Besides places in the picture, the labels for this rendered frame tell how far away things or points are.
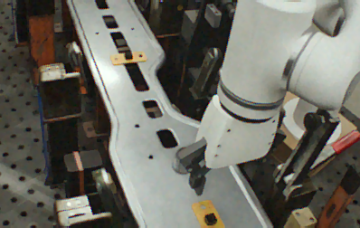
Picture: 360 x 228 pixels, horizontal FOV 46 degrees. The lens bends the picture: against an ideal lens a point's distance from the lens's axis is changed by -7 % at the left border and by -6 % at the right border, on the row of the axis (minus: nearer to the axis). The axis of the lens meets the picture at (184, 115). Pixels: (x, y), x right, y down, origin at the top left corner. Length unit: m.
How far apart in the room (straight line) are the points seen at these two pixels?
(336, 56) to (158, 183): 0.45
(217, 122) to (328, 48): 0.17
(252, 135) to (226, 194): 0.25
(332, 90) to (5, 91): 1.15
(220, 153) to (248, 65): 0.14
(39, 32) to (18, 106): 0.24
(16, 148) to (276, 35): 0.94
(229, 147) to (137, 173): 0.27
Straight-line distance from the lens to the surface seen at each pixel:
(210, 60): 0.96
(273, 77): 0.49
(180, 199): 0.80
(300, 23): 0.48
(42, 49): 1.36
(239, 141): 0.59
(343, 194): 0.70
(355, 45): 0.48
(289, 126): 1.31
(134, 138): 0.88
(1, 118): 1.37
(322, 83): 0.47
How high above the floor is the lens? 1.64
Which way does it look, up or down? 43 degrees down
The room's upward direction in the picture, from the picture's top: 11 degrees clockwise
